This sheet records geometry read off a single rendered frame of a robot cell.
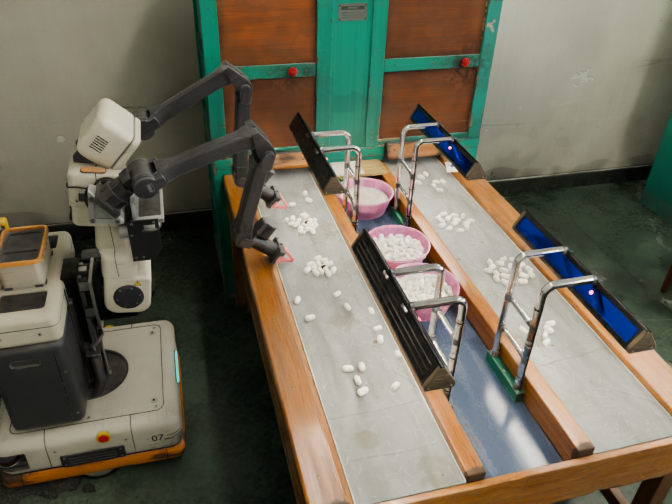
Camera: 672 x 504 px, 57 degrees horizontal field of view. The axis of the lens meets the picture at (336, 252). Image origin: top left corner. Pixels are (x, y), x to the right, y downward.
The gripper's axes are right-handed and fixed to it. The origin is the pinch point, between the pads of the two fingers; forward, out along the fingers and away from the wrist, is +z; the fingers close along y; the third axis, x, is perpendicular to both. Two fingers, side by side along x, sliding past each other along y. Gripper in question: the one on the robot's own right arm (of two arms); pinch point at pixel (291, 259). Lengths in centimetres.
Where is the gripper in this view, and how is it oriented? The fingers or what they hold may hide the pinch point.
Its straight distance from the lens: 238.3
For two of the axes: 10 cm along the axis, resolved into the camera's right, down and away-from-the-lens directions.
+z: 7.3, 4.1, 5.4
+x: -6.2, 7.2, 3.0
